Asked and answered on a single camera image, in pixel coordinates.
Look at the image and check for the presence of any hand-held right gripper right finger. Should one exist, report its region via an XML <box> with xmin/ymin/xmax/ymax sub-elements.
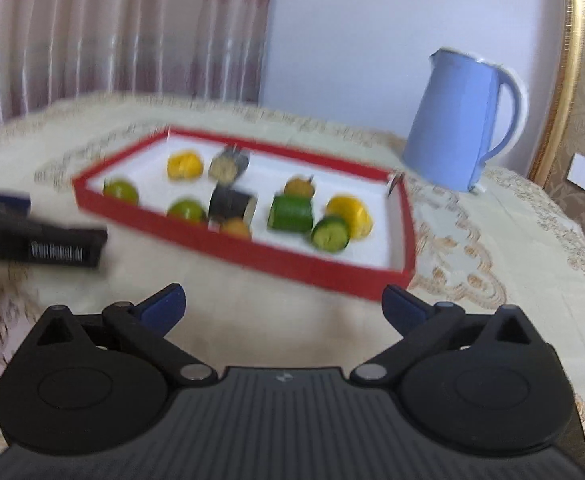
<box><xmin>350</xmin><ymin>284</ymin><xmax>553</xmax><ymax>387</ymax></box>

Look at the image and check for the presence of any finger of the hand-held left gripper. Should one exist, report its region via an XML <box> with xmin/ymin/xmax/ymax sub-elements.
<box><xmin>0</xmin><ymin>190</ymin><xmax>32</xmax><ymax>217</ymax></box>

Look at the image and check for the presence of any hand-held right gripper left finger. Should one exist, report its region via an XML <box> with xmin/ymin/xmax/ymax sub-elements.
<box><xmin>17</xmin><ymin>283</ymin><xmax>218</xmax><ymax>387</ymax></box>

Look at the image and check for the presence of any green lime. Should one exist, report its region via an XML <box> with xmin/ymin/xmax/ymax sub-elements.
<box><xmin>102</xmin><ymin>176</ymin><xmax>140</xmax><ymax>206</ymax></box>
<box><xmin>166</xmin><ymin>198</ymin><xmax>208</xmax><ymax>224</ymax></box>

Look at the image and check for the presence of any green cucumber piece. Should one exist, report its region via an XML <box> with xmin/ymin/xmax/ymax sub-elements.
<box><xmin>267</xmin><ymin>194</ymin><xmax>314</xmax><ymax>234</ymax></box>
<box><xmin>311</xmin><ymin>215</ymin><xmax>351</xmax><ymax>254</ymax></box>

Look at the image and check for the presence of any large yellow fruit piece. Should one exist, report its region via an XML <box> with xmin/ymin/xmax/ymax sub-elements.
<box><xmin>325</xmin><ymin>196</ymin><xmax>375</xmax><ymax>239</ymax></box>

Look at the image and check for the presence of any brown longan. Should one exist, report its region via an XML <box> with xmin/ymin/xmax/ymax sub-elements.
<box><xmin>220</xmin><ymin>217</ymin><xmax>252</xmax><ymax>241</ymax></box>
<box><xmin>283</xmin><ymin>175</ymin><xmax>316</xmax><ymax>200</ymax></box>

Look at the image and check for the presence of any red cardboard tray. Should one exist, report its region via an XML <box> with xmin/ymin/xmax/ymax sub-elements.
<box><xmin>72</xmin><ymin>127</ymin><xmax>417</xmax><ymax>302</ymax></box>

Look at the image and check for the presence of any dark eggplant piece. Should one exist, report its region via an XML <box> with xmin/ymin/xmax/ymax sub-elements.
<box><xmin>208</xmin><ymin>185</ymin><xmax>258</xmax><ymax>226</ymax></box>
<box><xmin>208</xmin><ymin>146</ymin><xmax>250</xmax><ymax>184</ymax></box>

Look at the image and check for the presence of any small yellow fruit piece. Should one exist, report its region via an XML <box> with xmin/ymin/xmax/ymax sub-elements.
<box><xmin>166</xmin><ymin>151</ymin><xmax>204</xmax><ymax>181</ymax></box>

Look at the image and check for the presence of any cream embroidered tablecloth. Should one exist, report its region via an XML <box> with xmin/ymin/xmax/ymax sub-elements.
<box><xmin>0</xmin><ymin>92</ymin><xmax>585</xmax><ymax>466</ymax></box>

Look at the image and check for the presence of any pink patterned curtain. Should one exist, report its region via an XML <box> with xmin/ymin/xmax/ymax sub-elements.
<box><xmin>0</xmin><ymin>0</ymin><xmax>276</xmax><ymax>136</ymax></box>

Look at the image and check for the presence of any blue electric kettle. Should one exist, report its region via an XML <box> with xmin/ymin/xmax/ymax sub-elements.
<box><xmin>403</xmin><ymin>47</ymin><xmax>528</xmax><ymax>194</ymax></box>

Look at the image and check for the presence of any white light switch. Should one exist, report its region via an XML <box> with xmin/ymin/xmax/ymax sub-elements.
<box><xmin>567</xmin><ymin>152</ymin><xmax>585</xmax><ymax>188</ymax></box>

